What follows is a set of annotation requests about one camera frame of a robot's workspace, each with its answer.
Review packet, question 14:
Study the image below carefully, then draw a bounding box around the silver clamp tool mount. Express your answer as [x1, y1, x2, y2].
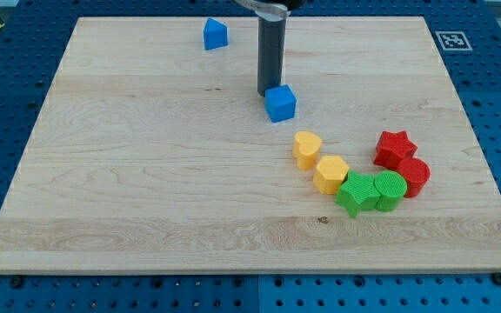
[234, 0, 305, 20]

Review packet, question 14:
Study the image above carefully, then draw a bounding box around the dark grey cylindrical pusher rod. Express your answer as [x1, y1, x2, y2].
[257, 13, 286, 97]

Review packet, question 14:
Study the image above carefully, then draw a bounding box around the blue cube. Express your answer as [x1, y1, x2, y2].
[264, 84, 297, 123]

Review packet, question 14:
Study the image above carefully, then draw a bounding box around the yellow heart block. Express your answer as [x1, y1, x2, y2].
[292, 130, 322, 170]

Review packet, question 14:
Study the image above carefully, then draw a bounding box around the blue triangular prism block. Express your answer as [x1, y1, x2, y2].
[203, 17, 229, 50]

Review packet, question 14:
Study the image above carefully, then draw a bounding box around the yellow hexagon block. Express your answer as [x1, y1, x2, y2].
[313, 155, 350, 195]

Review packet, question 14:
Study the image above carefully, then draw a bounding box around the red star block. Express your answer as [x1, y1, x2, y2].
[373, 130, 418, 170]

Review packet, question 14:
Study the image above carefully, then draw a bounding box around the light wooden board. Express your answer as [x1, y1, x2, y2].
[0, 17, 501, 276]

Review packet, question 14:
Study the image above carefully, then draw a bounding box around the white fiducial marker tag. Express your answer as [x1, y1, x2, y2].
[435, 30, 472, 51]

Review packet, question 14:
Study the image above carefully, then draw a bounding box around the green star block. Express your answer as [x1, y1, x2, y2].
[335, 170, 380, 218]

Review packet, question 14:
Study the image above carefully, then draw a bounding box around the green cylinder block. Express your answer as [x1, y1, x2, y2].
[374, 170, 407, 212]

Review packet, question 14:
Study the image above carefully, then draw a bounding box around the red cylinder block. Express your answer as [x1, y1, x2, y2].
[397, 157, 431, 198]

